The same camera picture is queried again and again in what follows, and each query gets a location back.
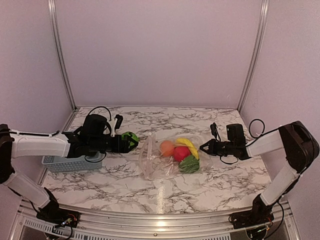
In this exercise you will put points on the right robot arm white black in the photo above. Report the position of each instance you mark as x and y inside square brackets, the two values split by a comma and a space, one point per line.
[293, 142]

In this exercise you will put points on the fake orange fruit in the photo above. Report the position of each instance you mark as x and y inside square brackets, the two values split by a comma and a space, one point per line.
[167, 148]

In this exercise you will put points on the light blue plastic basket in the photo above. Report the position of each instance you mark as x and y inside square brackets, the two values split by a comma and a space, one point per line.
[56, 164]

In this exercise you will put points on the right aluminium frame post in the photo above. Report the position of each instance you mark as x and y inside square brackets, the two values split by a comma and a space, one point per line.
[261, 28]

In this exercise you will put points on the left aluminium frame post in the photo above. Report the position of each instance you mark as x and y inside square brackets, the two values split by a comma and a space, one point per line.
[59, 51]

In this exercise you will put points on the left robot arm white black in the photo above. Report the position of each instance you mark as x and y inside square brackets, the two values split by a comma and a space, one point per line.
[96, 135]

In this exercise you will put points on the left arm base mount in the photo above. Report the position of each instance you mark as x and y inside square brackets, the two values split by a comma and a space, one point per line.
[59, 216]

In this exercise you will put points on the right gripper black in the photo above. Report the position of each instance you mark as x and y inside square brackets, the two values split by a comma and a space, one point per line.
[212, 149]

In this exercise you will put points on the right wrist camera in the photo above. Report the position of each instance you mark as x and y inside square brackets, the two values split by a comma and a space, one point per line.
[214, 132]

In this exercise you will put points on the dark green fake vegetable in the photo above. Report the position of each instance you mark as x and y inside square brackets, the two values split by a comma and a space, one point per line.
[189, 165]

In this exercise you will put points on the aluminium frame post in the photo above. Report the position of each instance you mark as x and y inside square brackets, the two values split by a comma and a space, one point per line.
[59, 51]
[261, 28]

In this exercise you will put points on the yellow fake banana bunch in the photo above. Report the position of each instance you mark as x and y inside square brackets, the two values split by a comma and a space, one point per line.
[187, 143]

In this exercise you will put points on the front aluminium rail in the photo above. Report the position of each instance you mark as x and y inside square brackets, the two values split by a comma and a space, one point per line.
[108, 225]

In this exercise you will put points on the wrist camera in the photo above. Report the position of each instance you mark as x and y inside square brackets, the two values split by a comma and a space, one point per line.
[115, 124]
[214, 132]

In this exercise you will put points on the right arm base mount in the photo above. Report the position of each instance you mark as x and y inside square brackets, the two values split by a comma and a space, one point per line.
[257, 215]

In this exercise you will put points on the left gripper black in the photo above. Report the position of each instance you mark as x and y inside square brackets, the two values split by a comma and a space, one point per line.
[124, 148]

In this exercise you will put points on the clear zip top bag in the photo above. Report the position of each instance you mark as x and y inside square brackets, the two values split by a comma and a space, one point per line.
[155, 166]

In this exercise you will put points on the light green fake fruit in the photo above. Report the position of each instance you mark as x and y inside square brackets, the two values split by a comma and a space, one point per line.
[131, 139]

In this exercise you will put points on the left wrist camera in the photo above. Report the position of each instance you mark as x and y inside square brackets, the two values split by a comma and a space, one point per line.
[115, 124]

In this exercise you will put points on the pink red fake fruit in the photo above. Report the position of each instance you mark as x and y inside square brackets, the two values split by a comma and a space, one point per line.
[180, 153]

